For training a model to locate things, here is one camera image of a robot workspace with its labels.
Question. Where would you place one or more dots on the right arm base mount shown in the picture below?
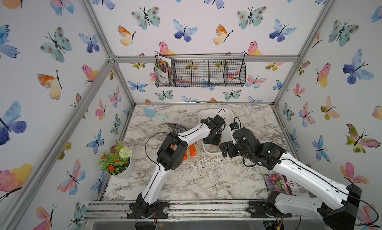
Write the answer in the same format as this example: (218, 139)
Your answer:
(266, 208)

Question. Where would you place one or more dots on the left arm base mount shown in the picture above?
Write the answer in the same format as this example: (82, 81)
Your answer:
(142, 210)

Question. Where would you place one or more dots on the flower seed packet on table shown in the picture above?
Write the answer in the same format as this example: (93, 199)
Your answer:
(280, 183)

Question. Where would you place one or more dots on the black wire wall basket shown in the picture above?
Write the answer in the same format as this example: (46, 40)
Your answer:
(205, 70)

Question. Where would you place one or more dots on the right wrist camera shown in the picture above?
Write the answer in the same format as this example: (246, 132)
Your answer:
(234, 126)

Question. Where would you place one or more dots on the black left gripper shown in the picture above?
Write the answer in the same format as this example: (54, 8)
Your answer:
(216, 142)

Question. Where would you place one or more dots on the white plastic storage tray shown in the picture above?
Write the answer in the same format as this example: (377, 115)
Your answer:
(224, 134)

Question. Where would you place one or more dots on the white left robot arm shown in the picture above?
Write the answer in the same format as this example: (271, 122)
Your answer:
(172, 151)

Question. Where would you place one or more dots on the plain wooden handle sickle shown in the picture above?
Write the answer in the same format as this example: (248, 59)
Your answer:
(177, 128)

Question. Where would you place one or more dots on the labelled wooden sickle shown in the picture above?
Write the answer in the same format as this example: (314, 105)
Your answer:
(214, 148)

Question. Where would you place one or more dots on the potted artificial flowers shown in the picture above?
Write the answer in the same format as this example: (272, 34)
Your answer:
(118, 162)

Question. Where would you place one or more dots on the flower seed packet in basket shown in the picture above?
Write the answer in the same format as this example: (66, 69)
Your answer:
(164, 69)

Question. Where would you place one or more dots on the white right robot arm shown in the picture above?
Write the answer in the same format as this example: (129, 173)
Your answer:
(333, 203)

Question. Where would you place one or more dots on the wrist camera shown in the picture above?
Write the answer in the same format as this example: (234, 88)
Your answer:
(219, 123)
(234, 126)

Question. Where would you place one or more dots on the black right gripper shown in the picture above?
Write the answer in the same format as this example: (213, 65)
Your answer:
(230, 146)

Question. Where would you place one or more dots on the light blue plastic trowel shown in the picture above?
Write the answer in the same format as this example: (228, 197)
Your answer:
(152, 113)

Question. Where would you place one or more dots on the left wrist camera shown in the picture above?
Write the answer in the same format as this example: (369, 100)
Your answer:
(219, 123)

